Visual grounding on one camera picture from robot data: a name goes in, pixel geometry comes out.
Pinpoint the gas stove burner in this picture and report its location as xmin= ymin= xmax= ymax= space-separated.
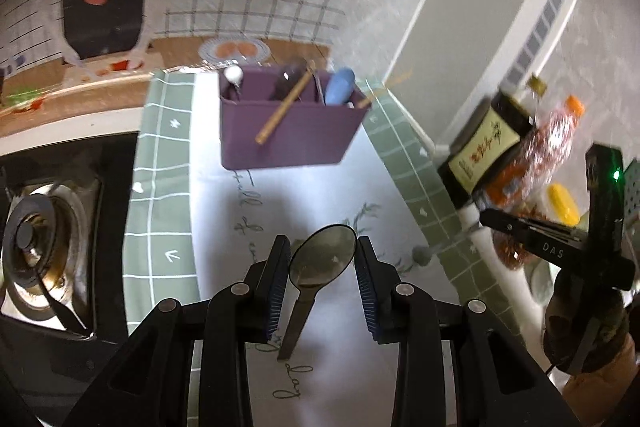
xmin=0 ymin=132 xmax=146 ymax=427

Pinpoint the white bowl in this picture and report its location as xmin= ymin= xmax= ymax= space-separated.
xmin=529 ymin=257 xmax=557 ymax=304

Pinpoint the white plastic spoon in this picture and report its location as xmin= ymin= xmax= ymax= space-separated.
xmin=223 ymin=65 xmax=245 ymax=100

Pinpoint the wooden chopstick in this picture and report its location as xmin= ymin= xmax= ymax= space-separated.
xmin=255 ymin=61 xmax=317 ymax=146
xmin=357 ymin=72 xmax=415 ymax=109

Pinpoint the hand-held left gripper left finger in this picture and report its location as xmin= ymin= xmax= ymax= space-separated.
xmin=60 ymin=234 xmax=292 ymax=427

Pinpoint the cartoon kitchen wall sticker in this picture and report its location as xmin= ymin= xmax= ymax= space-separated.
xmin=0 ymin=0 xmax=351 ymax=142

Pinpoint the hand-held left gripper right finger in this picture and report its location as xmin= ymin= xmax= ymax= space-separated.
xmin=355 ymin=235 xmax=581 ymax=427

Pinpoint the metal spoon with dark handle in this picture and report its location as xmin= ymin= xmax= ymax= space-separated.
xmin=276 ymin=223 xmax=359 ymax=362

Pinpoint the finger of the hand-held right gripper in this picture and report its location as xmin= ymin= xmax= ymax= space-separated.
xmin=477 ymin=208 xmax=587 ymax=254

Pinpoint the purple utensil holder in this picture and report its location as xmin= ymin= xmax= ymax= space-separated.
xmin=218 ymin=68 xmax=373 ymax=170

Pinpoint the plastic-wrapped chili sauce bottle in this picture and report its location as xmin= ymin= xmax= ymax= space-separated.
xmin=480 ymin=94 xmax=586 ymax=212

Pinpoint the green grid table mat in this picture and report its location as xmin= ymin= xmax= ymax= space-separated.
xmin=122 ymin=69 xmax=501 ymax=323

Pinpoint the person's right hand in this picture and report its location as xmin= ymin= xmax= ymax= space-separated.
xmin=544 ymin=267 xmax=632 ymax=375

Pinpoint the person's right forearm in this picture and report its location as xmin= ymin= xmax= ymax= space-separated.
xmin=562 ymin=337 xmax=640 ymax=427

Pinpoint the white vent grille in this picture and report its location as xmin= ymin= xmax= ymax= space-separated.
xmin=502 ymin=0 xmax=571 ymax=82

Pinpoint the dark soy sauce bottle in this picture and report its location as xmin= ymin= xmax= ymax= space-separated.
xmin=437 ymin=77 xmax=546 ymax=208

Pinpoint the white printed table mat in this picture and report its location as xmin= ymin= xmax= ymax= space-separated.
xmin=192 ymin=72 xmax=461 ymax=427

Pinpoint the dark ladle head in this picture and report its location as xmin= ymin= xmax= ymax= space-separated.
xmin=269 ymin=63 xmax=307 ymax=102

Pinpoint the chili sauce jar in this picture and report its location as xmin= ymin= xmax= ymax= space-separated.
xmin=492 ymin=183 xmax=583 ymax=272

